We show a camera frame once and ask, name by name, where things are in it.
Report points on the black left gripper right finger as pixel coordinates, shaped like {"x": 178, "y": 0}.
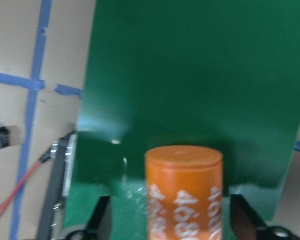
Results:
{"x": 245, "y": 222}

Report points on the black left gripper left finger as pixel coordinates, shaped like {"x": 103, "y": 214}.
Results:
{"x": 99, "y": 226}

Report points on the orange cylinder with 4680 print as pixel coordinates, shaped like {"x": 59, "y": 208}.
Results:
{"x": 184, "y": 193}

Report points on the green conveyor belt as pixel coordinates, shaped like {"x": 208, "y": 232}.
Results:
{"x": 223, "y": 74}

